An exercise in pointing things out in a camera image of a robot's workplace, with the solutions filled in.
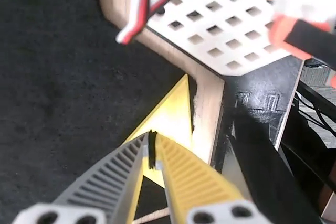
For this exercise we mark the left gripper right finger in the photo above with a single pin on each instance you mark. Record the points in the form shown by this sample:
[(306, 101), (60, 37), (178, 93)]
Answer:
[(194, 182)]

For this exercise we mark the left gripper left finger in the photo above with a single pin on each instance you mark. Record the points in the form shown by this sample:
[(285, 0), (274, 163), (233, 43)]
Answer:
[(99, 182)]

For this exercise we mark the square wooden tray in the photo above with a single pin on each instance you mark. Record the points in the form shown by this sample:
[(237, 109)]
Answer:
[(207, 119)]

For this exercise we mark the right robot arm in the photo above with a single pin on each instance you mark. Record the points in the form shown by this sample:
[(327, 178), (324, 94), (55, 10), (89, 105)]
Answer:
[(223, 24)]

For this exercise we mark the black plywood board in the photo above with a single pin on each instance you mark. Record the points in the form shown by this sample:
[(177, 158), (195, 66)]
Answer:
[(262, 95)]

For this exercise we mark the yellow triangle tangram piece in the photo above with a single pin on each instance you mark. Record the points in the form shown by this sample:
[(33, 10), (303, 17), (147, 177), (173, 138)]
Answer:
[(173, 111)]

